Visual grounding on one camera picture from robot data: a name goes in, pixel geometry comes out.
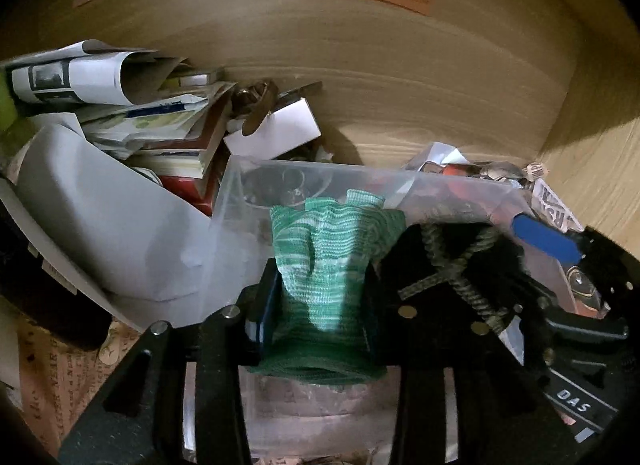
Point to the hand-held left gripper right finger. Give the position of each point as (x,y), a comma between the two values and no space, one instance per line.
(374,327)

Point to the clear plastic storage box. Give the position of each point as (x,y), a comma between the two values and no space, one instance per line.
(235,225)

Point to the green knitted glove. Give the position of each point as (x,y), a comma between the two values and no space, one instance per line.
(327,265)

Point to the small flat box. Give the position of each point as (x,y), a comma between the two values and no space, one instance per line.
(200,77)

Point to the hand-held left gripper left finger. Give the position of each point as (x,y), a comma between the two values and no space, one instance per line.
(265,307)

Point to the white cardboard box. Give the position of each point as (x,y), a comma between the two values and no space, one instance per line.
(280,132)

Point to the white printed tag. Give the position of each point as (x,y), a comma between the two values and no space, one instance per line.
(555,205)

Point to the red book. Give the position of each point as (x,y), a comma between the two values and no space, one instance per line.
(192,190)

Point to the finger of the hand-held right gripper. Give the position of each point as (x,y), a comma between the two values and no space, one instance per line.
(585,331)
(542,236)

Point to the silver metal piece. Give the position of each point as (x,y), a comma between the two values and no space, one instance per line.
(500,171)

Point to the red packet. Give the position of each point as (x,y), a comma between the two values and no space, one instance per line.
(470,185)

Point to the green and blue printed leaflet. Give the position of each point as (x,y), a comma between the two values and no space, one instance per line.
(145,120)

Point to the silver foil packet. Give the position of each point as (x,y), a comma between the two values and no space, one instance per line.
(435,155)

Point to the black and white printed paper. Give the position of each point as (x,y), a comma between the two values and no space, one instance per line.
(75,75)

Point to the brown printed paper sheet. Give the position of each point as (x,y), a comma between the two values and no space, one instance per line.
(55,385)

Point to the green object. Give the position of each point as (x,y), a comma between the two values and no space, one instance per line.
(5,100)

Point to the stack of books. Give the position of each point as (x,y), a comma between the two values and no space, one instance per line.
(200,145)

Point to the white paper sheet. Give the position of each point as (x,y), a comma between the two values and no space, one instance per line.
(100,215)

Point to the brown metal trinket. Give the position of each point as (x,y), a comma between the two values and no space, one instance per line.
(257,105)

